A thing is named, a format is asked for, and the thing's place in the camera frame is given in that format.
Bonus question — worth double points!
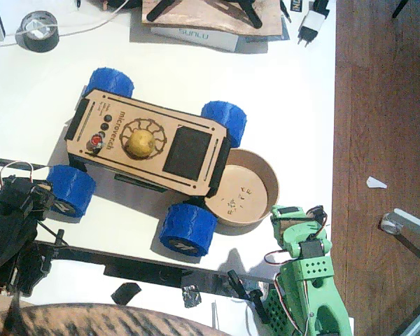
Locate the green perforated arm base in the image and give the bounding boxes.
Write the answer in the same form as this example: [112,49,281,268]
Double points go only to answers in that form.
[262,288,292,333]

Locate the round wooden bowl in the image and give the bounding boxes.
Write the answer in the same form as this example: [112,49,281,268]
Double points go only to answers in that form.
[204,148,280,228]

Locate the blue rover wheel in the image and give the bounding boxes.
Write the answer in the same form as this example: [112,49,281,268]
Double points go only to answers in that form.
[45,164,97,218]
[159,202,218,258]
[87,66,134,99]
[199,100,248,148]

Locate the thin black strip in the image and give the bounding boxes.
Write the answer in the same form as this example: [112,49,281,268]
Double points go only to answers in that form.
[0,155,53,172]

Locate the white paper scrap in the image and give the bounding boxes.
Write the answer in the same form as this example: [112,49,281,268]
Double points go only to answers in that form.
[366,176,388,190]

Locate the grey metal furniture leg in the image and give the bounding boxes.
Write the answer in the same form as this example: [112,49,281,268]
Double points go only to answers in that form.
[380,208,420,242]

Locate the black flat bar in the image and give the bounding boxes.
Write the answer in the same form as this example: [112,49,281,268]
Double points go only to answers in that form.
[34,241,277,298]

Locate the black tape piece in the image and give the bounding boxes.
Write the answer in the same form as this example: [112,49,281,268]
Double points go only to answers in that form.
[111,281,142,305]

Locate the crumpled dark tape piece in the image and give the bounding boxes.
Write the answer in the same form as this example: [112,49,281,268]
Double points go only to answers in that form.
[180,283,202,309]

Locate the brown striped fuzzy object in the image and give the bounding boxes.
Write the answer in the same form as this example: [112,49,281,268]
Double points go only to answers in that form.
[0,302,232,336]

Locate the wooden microrover chassis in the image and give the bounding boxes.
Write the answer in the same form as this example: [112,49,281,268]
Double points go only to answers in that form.
[64,89,232,197]

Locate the black tape roll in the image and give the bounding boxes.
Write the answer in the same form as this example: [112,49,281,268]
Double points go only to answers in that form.
[16,10,60,53]

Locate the white black power adapter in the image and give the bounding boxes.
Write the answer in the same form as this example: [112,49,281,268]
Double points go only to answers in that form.
[296,0,332,48]

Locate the black tripod leg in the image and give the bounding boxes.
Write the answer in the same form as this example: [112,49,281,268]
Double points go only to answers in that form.
[146,0,179,22]
[236,0,263,29]

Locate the white SUNLU box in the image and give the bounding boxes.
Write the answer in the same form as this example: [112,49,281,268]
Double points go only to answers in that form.
[150,26,239,53]

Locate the black pen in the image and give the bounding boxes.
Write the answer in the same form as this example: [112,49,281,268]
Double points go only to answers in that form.
[279,0,292,24]

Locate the brown wooden board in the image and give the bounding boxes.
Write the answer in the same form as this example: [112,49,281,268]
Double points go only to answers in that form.
[141,0,283,38]

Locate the black floor object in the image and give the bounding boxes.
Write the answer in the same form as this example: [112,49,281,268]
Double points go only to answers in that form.
[391,0,411,19]

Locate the black thin cable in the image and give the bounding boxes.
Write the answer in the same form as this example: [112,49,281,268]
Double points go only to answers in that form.
[37,216,71,244]

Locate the white cable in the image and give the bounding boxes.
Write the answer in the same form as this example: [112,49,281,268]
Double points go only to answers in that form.
[0,0,130,50]

